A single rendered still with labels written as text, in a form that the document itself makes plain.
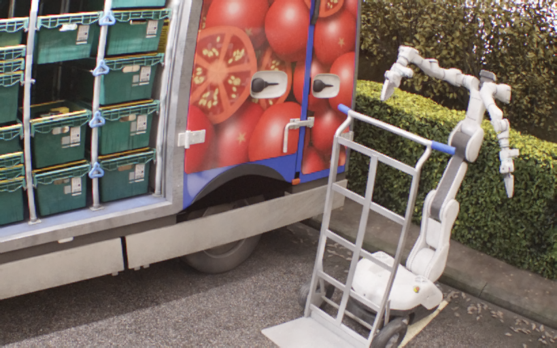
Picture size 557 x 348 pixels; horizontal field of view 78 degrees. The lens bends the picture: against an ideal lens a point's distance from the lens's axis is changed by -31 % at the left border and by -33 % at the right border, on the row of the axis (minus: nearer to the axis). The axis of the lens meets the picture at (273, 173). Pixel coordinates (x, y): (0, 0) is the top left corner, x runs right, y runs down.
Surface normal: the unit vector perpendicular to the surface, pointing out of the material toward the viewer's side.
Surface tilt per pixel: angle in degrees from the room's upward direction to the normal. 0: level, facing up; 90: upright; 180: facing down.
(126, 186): 91
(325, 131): 90
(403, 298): 58
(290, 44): 90
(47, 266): 90
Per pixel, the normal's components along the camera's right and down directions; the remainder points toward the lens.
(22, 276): 0.70, 0.29
